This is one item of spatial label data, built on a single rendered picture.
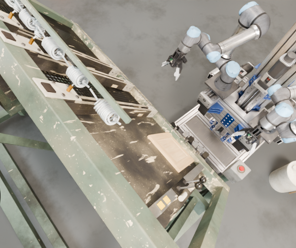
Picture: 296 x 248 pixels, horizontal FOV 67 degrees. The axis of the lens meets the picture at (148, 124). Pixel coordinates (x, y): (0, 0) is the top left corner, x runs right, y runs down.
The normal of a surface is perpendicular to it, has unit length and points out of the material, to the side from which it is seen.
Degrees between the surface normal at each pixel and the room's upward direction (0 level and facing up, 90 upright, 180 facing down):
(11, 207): 0
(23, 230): 0
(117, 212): 39
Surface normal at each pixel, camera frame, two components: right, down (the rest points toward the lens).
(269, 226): 0.09, -0.43
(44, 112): -0.40, 0.01
